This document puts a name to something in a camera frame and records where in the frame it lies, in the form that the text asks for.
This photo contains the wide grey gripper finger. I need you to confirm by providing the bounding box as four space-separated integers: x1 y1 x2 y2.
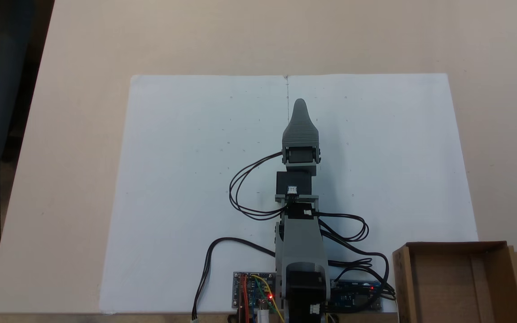
282 99 320 148

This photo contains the white paper sheet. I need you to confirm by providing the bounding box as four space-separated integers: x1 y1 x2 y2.
286 73 479 313
99 74 289 314

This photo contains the blue circuit board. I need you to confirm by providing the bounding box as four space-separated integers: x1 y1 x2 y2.
329 280 383 312

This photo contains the brown cardboard box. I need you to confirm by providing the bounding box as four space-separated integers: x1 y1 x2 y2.
392 241 517 323

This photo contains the black gripper motor cable loop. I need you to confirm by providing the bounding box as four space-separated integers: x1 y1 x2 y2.
229 152 286 221

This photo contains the black elbow motor cable loop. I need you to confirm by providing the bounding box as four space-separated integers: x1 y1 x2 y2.
316 213 370 243

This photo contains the yellow wire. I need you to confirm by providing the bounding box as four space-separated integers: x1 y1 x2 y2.
251 275 286 323

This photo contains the black base cable bundle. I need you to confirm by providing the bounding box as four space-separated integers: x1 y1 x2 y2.
328 244 397 302

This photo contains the long black power cable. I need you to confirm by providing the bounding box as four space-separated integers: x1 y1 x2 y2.
191 237 278 323

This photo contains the circuit board with coloured wires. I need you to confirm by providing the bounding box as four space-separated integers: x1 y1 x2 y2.
232 271 278 311

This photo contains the orange wire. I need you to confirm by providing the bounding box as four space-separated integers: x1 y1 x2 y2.
239 275 251 323

